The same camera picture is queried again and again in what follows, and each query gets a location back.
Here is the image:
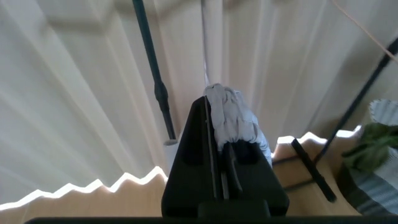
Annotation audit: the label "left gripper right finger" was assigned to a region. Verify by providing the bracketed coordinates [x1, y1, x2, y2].
[217, 141, 290, 218]

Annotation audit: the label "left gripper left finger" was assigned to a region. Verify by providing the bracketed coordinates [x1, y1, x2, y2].
[161, 96, 219, 218]

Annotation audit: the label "pale grey shorts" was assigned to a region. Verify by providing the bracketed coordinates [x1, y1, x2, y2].
[203, 83, 274, 169]

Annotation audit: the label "green printed shirt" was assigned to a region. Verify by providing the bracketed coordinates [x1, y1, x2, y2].
[341, 122, 398, 174]

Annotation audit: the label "pink clothes hanger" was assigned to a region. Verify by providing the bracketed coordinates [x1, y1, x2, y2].
[331, 0, 398, 63]

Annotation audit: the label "white laundry basket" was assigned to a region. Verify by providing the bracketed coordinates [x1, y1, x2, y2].
[337, 98, 398, 216]

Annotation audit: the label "black clothes rack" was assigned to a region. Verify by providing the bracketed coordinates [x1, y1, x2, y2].
[131, 0, 398, 203]

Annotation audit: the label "beige curtain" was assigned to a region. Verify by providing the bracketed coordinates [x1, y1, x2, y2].
[0, 0, 398, 208]

